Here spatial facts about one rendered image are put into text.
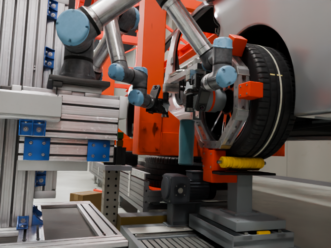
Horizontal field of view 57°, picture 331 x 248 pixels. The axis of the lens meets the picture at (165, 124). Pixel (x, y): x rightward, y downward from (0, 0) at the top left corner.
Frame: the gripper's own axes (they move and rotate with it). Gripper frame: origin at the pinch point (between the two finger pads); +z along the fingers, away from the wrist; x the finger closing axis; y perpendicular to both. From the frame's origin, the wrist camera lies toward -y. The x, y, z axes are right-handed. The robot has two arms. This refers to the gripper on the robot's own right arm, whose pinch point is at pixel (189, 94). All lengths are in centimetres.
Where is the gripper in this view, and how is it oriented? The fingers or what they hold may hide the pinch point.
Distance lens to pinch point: 147.3
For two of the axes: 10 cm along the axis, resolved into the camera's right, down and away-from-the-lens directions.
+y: 0.4, -10.0, 0.8
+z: -3.4, 0.6, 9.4
